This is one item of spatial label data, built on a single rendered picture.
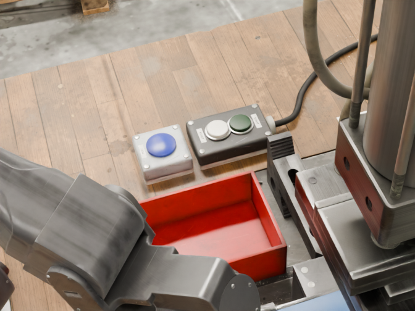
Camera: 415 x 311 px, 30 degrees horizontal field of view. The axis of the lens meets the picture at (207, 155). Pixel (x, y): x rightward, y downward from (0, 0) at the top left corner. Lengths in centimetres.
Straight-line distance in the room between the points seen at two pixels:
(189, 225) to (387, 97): 52
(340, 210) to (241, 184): 33
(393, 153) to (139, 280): 21
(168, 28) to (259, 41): 143
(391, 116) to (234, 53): 70
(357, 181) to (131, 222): 17
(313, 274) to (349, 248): 22
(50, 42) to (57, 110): 152
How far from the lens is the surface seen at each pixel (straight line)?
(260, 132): 104
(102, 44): 261
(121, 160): 107
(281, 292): 93
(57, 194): 58
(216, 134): 103
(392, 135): 53
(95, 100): 115
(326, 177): 73
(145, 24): 266
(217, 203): 99
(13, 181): 57
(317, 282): 84
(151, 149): 102
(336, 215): 65
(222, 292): 56
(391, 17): 47
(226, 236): 97
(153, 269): 59
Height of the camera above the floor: 171
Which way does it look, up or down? 50 degrees down
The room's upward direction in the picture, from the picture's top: 5 degrees counter-clockwise
